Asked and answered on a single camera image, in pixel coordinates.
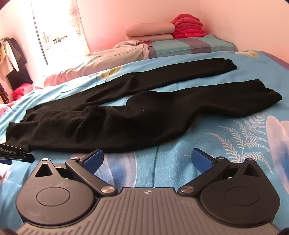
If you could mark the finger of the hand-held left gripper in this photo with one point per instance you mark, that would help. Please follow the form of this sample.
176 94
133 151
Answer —
22 157

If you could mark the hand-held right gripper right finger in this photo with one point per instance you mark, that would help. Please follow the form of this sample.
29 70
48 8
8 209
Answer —
201 158

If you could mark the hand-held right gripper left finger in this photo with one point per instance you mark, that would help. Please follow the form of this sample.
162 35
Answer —
93 159

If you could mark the black pants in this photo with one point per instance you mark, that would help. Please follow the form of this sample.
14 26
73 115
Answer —
112 117

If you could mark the blue floral bed sheet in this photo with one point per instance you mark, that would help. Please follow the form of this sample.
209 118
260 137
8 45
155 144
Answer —
225 140

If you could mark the red cloth pile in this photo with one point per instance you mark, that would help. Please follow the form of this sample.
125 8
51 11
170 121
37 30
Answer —
21 91

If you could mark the pale floral quilt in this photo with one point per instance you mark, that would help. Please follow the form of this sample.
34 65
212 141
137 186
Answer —
101 59

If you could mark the striped blue folded blanket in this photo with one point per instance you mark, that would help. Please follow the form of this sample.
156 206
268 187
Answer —
180 46

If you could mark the bright window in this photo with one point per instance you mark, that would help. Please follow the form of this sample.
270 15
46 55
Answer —
56 31

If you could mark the purple cloth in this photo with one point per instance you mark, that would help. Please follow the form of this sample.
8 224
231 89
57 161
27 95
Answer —
144 42

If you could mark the floral curtain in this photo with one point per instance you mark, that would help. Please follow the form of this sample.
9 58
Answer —
78 22

